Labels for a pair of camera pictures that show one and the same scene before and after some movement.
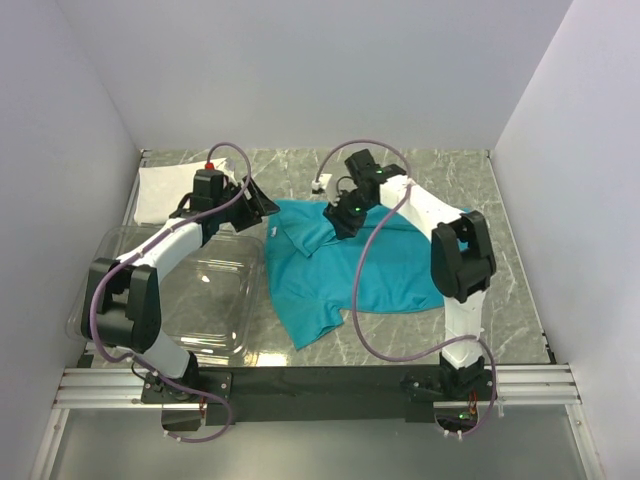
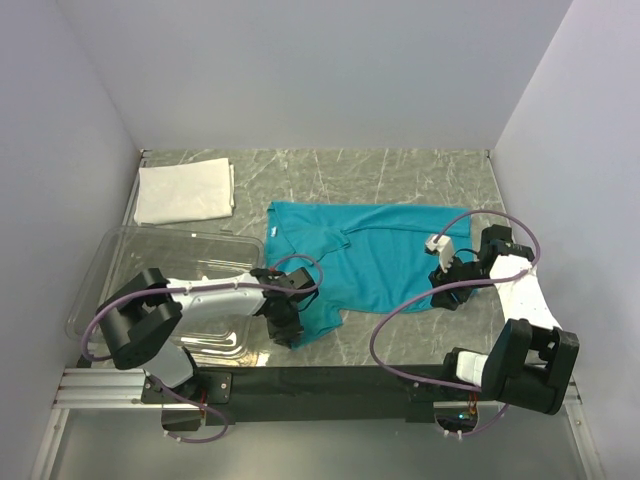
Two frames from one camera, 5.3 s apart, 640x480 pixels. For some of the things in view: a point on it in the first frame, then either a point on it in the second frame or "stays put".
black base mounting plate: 305,395 stays put
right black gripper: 341,221 -> 445,300
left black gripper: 256,207 -> 283,334
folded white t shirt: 159,188 stays put
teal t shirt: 309,269 stays put
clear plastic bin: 212,306 stays put
